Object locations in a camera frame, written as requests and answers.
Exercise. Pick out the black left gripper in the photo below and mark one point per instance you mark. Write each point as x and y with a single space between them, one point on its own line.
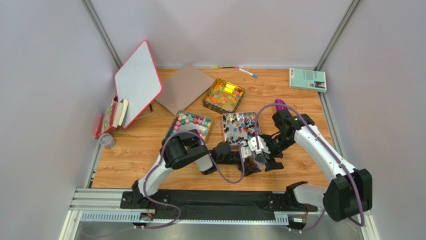
249 169

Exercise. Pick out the purple plastic scoop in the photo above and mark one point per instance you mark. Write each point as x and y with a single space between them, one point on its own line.
279 101

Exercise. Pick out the silver jar lid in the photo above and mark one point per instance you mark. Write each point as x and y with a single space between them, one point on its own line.
258 159

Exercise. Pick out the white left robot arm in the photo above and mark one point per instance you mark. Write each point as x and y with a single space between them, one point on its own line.
183 148

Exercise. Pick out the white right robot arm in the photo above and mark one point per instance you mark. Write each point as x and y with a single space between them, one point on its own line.
349 191

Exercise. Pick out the gold tin of gummy candies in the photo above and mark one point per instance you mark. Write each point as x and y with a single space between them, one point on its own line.
223 97

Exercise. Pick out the gold tin of star candies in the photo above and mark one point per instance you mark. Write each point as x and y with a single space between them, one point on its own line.
186 121

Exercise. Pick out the pink tin of lollipops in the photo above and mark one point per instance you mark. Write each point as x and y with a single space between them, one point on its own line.
238 127

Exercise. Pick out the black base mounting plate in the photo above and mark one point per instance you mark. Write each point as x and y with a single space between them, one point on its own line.
213 205

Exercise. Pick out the white blue marker pen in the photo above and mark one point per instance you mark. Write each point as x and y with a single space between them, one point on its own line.
248 73

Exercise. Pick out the teal book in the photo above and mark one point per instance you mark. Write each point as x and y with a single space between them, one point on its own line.
310 80

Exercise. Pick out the yellow pink pen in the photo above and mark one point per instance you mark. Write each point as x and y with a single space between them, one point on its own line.
226 67

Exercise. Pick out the brown cardboard sheet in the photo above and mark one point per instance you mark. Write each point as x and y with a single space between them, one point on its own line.
183 87

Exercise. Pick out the white board with red rim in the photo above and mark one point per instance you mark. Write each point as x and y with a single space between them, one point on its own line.
138 82

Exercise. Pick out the stack of books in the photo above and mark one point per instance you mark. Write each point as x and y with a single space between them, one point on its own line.
112 118

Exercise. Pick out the small clear cup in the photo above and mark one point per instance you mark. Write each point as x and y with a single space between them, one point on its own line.
106 140

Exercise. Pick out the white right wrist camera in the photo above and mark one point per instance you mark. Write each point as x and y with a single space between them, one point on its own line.
257 145

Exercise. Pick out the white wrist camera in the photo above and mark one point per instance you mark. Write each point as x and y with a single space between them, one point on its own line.
247 150
257 145

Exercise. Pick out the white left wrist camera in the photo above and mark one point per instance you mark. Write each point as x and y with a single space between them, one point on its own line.
247 150

